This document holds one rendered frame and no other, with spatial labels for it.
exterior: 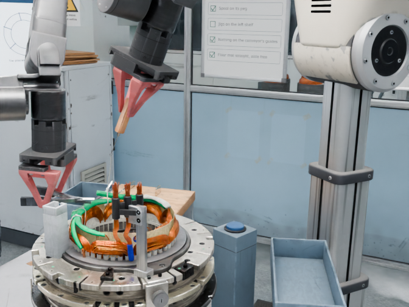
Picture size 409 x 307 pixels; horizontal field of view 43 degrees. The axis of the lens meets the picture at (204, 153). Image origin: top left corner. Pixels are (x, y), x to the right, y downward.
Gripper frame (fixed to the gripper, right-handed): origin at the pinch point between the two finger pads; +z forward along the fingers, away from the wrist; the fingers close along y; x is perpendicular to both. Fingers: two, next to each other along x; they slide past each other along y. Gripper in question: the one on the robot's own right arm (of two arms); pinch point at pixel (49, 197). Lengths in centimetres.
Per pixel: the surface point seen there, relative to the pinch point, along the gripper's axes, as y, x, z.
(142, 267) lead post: 13.2, 20.1, 4.4
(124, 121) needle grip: 1.7, 13.7, -15.6
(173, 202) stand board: -29.0, 18.1, 10.0
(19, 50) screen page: -91, -47, -16
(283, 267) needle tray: -7.4, 43.3, 12.3
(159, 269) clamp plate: 11.1, 22.4, 5.6
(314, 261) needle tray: -11, 50, 12
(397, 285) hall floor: -196, 128, 113
